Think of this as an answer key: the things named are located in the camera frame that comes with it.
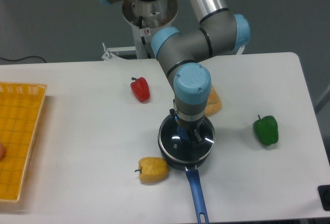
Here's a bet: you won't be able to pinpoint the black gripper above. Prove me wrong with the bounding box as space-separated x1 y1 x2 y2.
170 108 205 143

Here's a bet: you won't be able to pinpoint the glass pot lid blue knob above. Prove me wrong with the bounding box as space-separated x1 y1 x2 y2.
158 116 216 162

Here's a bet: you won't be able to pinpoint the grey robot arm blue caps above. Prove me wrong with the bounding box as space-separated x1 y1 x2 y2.
101 0 251 143

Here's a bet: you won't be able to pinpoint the orange bread wedge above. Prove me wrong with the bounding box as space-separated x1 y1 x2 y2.
205 86 222 117

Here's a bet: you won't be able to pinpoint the yellow bell pepper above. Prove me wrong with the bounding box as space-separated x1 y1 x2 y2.
135 157 168 183

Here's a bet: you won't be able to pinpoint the green bell pepper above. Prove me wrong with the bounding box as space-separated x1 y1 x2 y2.
253 115 279 146

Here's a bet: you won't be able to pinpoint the red bell pepper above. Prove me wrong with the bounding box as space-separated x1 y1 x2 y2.
130 77 150 103

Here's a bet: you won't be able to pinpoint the black box at table edge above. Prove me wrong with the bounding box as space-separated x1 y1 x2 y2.
318 185 330 211

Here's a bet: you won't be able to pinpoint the yellow woven basket tray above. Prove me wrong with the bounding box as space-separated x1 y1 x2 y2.
1 82 47 202

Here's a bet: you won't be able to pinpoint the dark saucepan blue handle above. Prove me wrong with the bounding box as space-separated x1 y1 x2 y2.
159 147 210 223

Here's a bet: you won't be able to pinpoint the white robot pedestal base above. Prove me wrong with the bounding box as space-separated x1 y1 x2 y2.
107 0 178 59

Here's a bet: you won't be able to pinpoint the black cable on floor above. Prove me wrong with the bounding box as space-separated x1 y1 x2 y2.
0 55 47 63

